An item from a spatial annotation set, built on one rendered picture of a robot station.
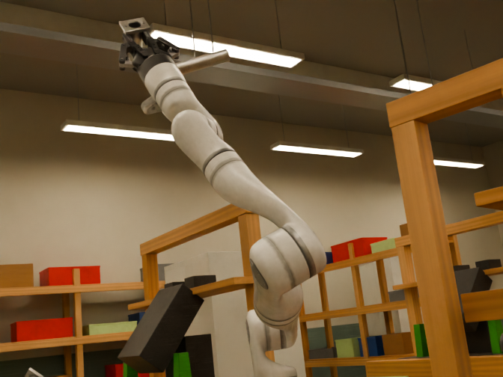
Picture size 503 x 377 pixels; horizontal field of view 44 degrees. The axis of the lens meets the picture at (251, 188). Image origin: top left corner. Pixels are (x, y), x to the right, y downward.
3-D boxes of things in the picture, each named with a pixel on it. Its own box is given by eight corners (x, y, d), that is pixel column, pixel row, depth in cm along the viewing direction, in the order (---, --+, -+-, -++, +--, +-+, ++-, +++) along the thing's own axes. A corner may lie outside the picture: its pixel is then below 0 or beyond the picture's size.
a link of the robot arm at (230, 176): (242, 136, 108) (200, 158, 106) (332, 246, 93) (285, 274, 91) (248, 169, 115) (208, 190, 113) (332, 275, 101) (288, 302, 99)
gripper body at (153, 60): (183, 60, 123) (165, 33, 128) (143, 69, 120) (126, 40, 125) (182, 90, 129) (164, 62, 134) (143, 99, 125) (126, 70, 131)
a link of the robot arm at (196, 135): (184, 97, 113) (221, 145, 105) (212, 116, 120) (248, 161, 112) (159, 125, 114) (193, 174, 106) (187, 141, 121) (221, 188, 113)
